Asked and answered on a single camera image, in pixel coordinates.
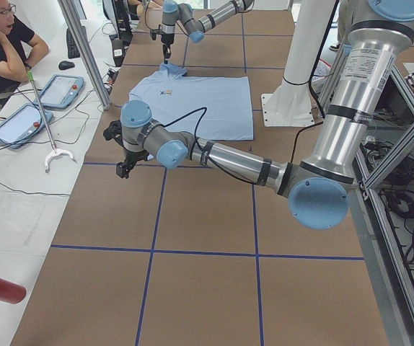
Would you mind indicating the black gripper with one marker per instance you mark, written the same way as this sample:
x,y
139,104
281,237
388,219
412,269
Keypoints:
x,y
132,156
166,39

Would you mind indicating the light blue t-shirt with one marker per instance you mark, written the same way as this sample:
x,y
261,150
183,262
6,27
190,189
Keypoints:
x,y
214,108

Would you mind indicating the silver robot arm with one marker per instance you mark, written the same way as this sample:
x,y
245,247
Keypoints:
x,y
316,188
174,13

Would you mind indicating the reacher grabber stick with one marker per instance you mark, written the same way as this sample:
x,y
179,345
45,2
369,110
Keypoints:
x,y
56,152

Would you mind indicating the far blue teach pendant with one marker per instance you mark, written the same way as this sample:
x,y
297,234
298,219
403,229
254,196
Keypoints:
x,y
61,91

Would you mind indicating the blue teach pendant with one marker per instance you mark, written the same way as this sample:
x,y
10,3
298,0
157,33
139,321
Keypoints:
x,y
61,91
21,126

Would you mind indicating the black computer mouse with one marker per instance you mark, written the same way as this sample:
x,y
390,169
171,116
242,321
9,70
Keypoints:
x,y
65,65

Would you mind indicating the near blue teach pendant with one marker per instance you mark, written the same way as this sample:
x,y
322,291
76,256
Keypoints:
x,y
21,126

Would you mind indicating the black keyboard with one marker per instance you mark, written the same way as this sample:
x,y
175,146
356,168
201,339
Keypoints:
x,y
72,48

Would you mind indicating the seated person in black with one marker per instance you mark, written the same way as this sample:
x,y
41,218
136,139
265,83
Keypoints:
x,y
20,49

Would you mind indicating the aluminium frame post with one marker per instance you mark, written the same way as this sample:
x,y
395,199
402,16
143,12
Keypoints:
x,y
73,22

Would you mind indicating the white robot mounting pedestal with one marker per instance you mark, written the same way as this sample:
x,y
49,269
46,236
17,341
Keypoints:
x,y
290,105

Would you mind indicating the aluminium truss frame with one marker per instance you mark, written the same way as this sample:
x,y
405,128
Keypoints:
x,y
385,169

